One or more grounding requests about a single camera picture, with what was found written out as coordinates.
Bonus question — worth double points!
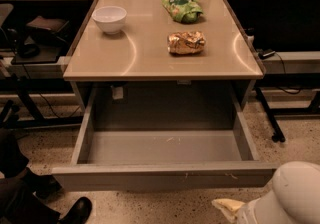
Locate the white ceramic bowl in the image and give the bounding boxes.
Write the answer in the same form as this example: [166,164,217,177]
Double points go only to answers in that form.
[91,6,127,34]

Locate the black table leg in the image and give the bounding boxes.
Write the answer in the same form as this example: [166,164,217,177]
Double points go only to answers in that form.
[12,75,82,128]
[255,87,286,143]

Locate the dark trouser leg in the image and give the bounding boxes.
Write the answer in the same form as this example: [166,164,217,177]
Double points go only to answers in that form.
[0,129,60,224]

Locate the green chip bag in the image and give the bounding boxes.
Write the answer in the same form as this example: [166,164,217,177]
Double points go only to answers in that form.
[162,0,203,24]

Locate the black shoe rear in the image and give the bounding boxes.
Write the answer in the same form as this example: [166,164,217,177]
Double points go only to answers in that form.
[31,174,62,199]

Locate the black power adapter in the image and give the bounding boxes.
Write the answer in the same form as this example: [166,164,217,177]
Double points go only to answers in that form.
[258,49,275,60]

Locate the dark box on shelf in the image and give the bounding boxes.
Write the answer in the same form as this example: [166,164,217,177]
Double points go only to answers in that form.
[26,16,69,40]

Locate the black table leg left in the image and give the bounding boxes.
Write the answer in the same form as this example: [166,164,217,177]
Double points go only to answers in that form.
[12,75,82,128]

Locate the black shoe front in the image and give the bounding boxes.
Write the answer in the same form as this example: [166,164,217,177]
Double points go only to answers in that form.
[58,197,92,224]

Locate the black headphones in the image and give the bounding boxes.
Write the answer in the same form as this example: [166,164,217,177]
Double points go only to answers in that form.
[8,29,40,58]

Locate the black shoe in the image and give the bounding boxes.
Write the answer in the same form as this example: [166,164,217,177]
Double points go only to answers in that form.
[31,174,62,199]
[58,197,92,224]

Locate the gold foil snack bag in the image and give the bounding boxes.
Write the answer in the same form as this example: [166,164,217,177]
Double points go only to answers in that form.
[167,31,206,55]

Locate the grey drawer cabinet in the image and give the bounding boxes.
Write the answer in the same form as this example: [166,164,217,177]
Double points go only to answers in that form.
[62,0,267,112]

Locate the black table leg right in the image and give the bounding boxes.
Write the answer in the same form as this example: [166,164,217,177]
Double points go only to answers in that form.
[255,87,286,143]

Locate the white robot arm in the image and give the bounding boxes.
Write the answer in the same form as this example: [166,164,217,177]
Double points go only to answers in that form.
[212,161,320,224]

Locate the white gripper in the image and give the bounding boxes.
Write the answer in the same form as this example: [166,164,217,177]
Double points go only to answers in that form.
[212,198,267,224]

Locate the grey top drawer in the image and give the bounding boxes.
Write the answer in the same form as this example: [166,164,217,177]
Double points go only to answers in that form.
[53,85,277,191]

